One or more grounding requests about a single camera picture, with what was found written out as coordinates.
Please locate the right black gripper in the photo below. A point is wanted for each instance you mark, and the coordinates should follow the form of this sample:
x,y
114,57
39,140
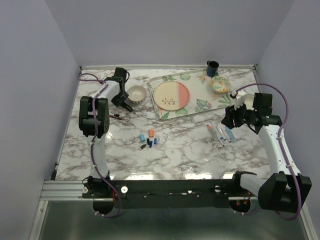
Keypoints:
x,y
231,113

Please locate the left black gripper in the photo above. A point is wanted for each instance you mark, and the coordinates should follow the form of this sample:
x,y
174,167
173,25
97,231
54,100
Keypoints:
x,y
116,101

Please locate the purple highlighter black cap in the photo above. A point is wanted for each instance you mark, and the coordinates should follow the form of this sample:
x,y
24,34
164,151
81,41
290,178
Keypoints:
x,y
128,108

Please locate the light blue highlighter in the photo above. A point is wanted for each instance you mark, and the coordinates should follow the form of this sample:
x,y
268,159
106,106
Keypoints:
x,y
230,135

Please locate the blue acrylic marker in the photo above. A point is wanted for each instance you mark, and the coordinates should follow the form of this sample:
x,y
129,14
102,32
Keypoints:
x,y
221,140

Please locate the orange highlighter pen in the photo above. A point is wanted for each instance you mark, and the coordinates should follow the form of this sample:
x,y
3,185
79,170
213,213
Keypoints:
x,y
212,132

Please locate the light blue highlighter cap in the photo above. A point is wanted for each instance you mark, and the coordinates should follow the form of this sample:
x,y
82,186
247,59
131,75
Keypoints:
x,y
142,138

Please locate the orange highlighter cap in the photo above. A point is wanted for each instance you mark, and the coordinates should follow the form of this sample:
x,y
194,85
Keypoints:
x,y
151,133

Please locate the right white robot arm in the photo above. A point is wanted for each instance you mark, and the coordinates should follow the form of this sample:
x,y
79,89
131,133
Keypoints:
x,y
286,189

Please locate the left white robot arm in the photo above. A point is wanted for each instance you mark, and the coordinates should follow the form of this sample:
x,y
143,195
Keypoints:
x,y
94,122

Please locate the pink red pen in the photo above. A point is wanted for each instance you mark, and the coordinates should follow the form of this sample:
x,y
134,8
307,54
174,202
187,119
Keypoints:
x,y
117,117

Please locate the white bowl blue stripes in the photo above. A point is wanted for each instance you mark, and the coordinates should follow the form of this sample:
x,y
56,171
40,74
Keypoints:
x,y
136,94

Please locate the teal rimmed white bowl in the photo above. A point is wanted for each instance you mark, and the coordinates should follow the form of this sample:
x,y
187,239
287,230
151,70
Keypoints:
x,y
248,101

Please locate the floral yellow rimmed bowl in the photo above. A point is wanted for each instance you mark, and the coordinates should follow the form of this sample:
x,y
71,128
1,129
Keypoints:
x,y
220,84

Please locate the floral rectangular serving tray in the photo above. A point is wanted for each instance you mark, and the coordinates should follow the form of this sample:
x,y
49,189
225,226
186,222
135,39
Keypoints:
x,y
202,97

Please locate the cream and pink plate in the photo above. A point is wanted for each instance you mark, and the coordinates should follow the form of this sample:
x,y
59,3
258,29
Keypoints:
x,y
171,95

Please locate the dark blue mug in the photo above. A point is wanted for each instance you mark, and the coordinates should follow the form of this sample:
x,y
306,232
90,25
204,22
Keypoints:
x,y
212,68

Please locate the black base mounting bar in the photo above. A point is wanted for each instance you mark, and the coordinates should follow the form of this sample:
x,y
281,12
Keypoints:
x,y
167,194

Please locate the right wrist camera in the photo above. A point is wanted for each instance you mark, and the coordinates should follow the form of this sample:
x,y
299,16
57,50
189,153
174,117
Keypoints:
x,y
239,98

